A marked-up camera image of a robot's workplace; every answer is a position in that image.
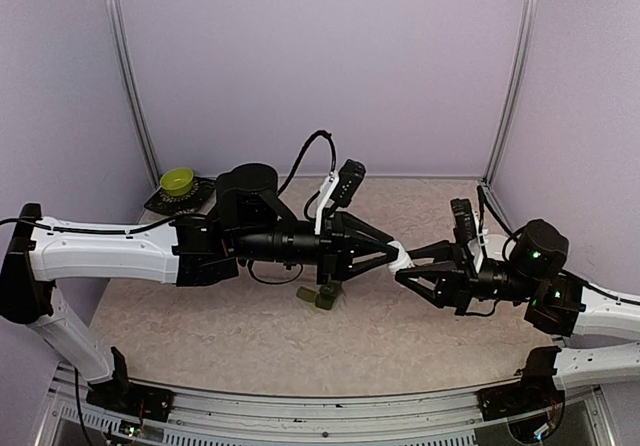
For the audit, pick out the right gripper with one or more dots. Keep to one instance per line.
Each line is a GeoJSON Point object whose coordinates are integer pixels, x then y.
{"type": "Point", "coordinates": [453, 273]}

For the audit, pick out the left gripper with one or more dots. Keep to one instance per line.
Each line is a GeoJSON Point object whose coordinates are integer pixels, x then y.
{"type": "Point", "coordinates": [338, 246]}

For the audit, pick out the small white pill bottle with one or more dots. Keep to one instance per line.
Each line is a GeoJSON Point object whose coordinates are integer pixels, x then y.
{"type": "Point", "coordinates": [402, 261]}

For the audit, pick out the white bottle cap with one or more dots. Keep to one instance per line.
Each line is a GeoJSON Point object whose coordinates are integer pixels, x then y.
{"type": "Point", "coordinates": [399, 250]}

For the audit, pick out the green pill organizer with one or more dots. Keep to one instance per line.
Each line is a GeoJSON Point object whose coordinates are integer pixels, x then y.
{"type": "Point", "coordinates": [324, 298]}

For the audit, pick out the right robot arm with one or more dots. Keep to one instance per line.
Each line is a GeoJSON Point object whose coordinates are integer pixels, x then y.
{"type": "Point", "coordinates": [527, 268]}

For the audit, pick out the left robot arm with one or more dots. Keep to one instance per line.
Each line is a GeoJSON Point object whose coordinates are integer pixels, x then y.
{"type": "Point", "coordinates": [249, 222]}

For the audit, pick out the white bowl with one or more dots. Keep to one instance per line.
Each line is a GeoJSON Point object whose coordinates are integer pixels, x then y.
{"type": "Point", "coordinates": [493, 247]}

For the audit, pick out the black square tray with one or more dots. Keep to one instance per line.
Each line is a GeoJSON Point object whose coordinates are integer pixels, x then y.
{"type": "Point", "coordinates": [164, 204]}

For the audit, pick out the lime green bowl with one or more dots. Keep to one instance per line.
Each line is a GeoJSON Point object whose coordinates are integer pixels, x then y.
{"type": "Point", "coordinates": [177, 182]}

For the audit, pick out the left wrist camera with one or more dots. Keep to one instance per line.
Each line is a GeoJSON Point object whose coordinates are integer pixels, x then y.
{"type": "Point", "coordinates": [338, 188]}

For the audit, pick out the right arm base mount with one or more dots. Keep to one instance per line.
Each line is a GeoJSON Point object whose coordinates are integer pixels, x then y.
{"type": "Point", "coordinates": [515, 399]}

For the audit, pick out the front aluminium rail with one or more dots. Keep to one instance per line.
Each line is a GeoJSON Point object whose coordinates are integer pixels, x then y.
{"type": "Point", "coordinates": [200, 417]}

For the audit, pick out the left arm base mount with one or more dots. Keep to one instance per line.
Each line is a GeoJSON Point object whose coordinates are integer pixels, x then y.
{"type": "Point", "coordinates": [134, 399]}

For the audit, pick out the right aluminium frame post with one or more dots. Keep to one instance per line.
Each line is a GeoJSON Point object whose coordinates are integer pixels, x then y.
{"type": "Point", "coordinates": [516, 77]}

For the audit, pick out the aluminium frame post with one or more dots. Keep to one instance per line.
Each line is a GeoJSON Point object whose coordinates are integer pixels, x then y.
{"type": "Point", "coordinates": [516, 77]}
{"type": "Point", "coordinates": [118, 30]}

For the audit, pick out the left aluminium frame post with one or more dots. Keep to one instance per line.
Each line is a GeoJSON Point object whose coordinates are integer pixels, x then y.
{"type": "Point", "coordinates": [118, 30]}

